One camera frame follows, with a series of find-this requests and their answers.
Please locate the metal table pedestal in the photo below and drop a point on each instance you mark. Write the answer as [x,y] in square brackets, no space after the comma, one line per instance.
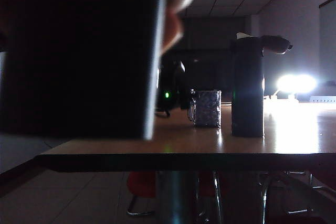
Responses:
[176,197]

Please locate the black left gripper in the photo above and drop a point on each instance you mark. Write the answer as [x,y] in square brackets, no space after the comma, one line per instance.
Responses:
[170,82]

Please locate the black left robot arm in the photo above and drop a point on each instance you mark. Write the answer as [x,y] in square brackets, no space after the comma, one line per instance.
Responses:
[73,51]

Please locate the chrome chair frame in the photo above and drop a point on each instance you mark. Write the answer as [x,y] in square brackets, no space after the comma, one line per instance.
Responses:
[288,195]

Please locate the dimpled clear glass mug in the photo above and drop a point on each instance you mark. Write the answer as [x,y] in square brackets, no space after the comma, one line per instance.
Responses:
[208,108]

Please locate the red chair with chrome legs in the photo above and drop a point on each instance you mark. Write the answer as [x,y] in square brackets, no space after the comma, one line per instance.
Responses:
[210,184]
[141,184]

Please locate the framed whiteboard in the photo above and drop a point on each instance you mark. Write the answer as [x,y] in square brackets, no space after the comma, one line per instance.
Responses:
[328,45]

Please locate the dark wall screen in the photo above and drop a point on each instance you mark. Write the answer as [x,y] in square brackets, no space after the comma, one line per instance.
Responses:
[210,72]

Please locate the white slotted chair back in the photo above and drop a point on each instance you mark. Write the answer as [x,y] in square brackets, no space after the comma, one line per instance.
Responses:
[324,99]

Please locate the black thermos cup with flip lid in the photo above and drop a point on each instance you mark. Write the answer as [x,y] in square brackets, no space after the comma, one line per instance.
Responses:
[246,90]

